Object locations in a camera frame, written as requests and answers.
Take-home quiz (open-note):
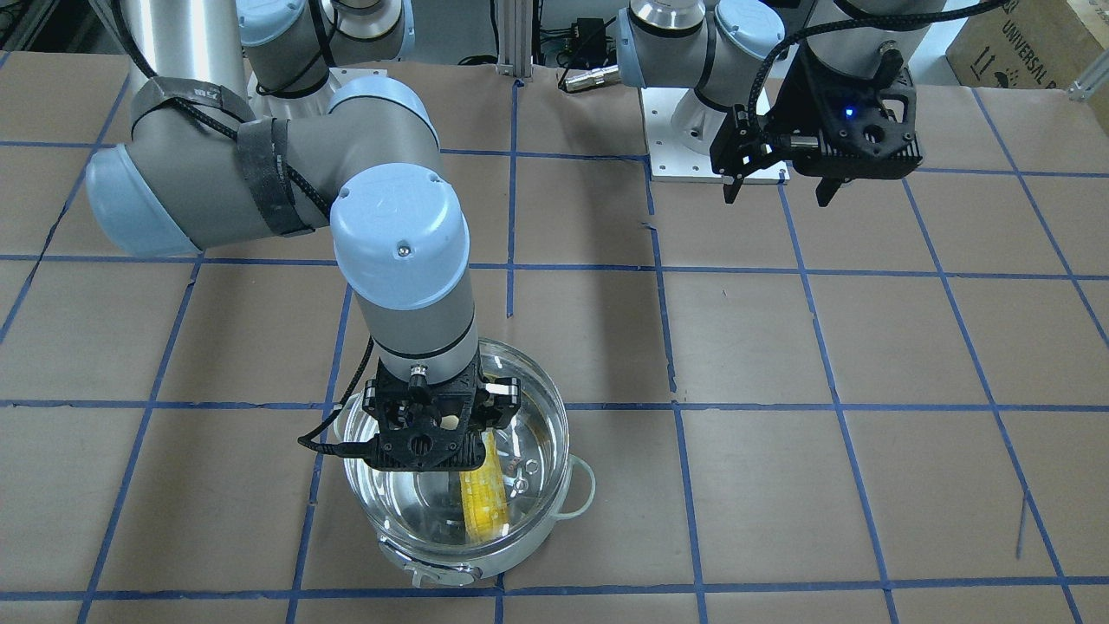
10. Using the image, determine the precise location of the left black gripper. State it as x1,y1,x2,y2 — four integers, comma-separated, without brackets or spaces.
710,41,924,208

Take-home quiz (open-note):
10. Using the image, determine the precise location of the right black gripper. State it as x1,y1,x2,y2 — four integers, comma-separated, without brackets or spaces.
363,360,522,471

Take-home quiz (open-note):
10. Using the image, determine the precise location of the yellow corn cob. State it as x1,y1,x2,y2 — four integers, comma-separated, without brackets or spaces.
459,427,509,544

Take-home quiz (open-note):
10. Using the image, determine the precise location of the glass pot lid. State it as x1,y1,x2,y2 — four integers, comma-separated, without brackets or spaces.
334,337,577,567

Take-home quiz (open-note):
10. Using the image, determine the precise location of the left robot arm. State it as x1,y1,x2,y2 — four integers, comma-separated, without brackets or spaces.
615,1,943,206

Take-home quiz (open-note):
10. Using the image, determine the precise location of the pale green steel pot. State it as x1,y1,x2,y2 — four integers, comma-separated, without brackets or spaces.
343,337,597,589

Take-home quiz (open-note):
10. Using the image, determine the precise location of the black power adapter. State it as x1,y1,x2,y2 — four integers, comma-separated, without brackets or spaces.
567,17,613,63

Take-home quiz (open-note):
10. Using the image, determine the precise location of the aluminium frame post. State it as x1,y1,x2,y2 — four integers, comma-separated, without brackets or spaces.
494,0,537,82

